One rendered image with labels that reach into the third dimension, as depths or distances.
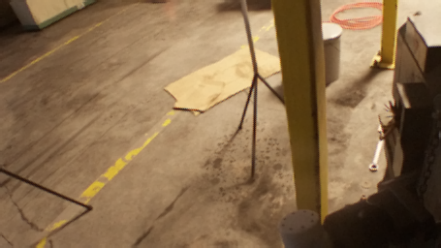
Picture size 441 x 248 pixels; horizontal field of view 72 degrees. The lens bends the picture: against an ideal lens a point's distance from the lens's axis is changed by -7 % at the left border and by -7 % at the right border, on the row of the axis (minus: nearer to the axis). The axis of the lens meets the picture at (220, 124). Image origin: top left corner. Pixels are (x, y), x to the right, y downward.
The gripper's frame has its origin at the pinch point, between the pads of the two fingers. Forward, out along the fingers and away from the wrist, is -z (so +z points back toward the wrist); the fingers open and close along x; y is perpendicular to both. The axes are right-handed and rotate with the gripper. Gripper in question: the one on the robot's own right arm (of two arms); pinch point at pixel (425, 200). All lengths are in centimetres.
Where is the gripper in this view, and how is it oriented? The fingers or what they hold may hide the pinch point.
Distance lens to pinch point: 64.4
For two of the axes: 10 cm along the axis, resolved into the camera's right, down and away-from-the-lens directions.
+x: 2.6, 5.3, -8.1
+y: -2.2, -7.8, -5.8
